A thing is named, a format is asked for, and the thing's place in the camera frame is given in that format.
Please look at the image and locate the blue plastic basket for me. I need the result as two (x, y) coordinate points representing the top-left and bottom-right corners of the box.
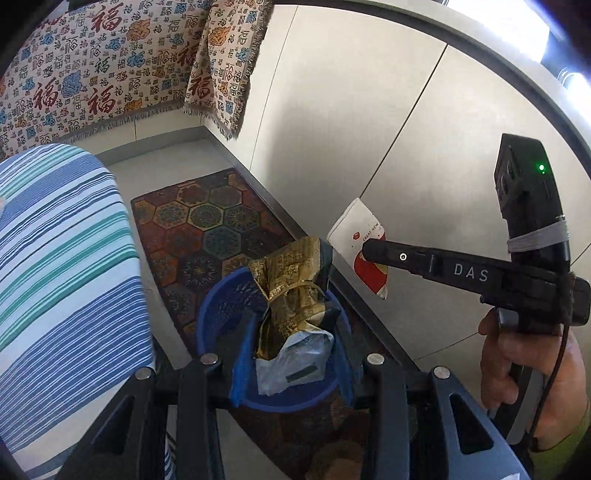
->
(198, 267), (366, 414)

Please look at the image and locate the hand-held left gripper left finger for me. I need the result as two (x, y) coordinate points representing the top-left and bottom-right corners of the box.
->
(55, 314), (269, 480)

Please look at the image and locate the person's right hand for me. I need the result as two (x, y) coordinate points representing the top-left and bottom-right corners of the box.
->
(478, 307), (591, 452)

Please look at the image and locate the gold black snack wrapper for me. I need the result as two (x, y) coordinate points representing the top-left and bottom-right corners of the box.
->
(248, 236), (343, 361)

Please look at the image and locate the printed fringed blanket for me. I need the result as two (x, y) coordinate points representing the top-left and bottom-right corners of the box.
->
(182, 0), (276, 142)
(0, 0), (219, 151)

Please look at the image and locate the hexagon patterned rug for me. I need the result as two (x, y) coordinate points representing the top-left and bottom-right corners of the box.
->
(130, 168), (419, 480)

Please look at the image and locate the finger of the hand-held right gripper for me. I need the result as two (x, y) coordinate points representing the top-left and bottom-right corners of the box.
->
(361, 240), (435, 279)

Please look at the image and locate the black cable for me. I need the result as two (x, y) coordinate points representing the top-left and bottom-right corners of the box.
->
(529, 323), (573, 441)

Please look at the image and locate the striped tablecloth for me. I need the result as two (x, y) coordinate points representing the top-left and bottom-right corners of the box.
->
(0, 143), (177, 480)

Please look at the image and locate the person's right forearm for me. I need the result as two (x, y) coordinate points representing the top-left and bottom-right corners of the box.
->
(527, 408), (591, 480)

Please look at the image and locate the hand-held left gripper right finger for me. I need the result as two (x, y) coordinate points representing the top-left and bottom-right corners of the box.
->
(330, 314), (532, 480)

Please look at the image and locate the white and red packet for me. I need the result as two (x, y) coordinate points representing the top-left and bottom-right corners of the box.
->
(325, 198), (391, 300)

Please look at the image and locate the clear plastic bag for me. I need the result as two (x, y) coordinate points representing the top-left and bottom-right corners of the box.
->
(255, 329), (336, 397)

